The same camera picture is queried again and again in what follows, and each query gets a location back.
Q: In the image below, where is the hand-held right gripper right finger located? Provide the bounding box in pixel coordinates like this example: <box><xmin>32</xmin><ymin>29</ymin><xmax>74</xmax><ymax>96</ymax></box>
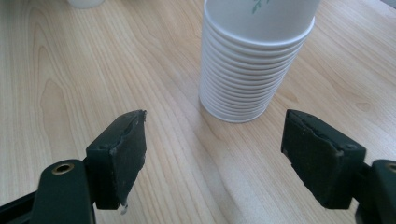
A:
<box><xmin>280</xmin><ymin>108</ymin><xmax>367</xmax><ymax>210</ymax></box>

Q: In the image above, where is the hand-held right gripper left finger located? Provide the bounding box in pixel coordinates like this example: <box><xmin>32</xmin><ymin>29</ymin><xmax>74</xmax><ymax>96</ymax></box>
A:
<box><xmin>85</xmin><ymin>109</ymin><xmax>148</xmax><ymax>211</ymax></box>

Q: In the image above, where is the stack of white paper cups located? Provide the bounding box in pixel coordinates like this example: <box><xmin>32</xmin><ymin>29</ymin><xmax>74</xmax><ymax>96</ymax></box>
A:
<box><xmin>198</xmin><ymin>0</ymin><xmax>322</xmax><ymax>124</ymax></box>

